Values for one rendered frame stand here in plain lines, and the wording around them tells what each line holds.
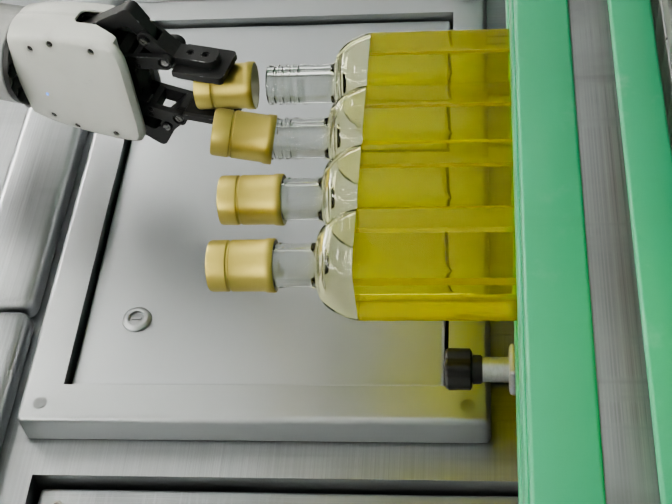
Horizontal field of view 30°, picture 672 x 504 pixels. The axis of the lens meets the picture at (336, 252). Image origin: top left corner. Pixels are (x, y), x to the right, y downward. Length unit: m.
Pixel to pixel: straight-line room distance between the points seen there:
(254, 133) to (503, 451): 0.28
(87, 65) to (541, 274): 0.44
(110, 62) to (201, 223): 0.16
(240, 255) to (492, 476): 0.24
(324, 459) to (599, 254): 0.33
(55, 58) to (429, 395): 0.37
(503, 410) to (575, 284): 0.32
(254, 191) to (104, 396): 0.20
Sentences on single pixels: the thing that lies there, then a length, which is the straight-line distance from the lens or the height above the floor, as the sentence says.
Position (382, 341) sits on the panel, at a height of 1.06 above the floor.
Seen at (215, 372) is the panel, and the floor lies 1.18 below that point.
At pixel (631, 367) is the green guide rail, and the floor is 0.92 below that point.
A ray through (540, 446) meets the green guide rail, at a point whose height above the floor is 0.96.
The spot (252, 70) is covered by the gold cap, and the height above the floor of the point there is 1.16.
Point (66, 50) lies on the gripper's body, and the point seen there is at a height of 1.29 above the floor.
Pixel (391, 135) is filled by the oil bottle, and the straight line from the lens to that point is 0.85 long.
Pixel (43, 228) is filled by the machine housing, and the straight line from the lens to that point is 1.06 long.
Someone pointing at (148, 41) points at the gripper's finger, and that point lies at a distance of 0.93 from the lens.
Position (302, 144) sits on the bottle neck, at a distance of 0.88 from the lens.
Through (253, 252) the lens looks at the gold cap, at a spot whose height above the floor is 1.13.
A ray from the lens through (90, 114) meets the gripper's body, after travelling 0.99.
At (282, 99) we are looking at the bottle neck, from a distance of 0.93.
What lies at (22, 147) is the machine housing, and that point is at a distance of 1.13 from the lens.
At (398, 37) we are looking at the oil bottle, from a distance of 0.92.
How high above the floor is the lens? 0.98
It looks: 7 degrees up
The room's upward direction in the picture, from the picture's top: 90 degrees counter-clockwise
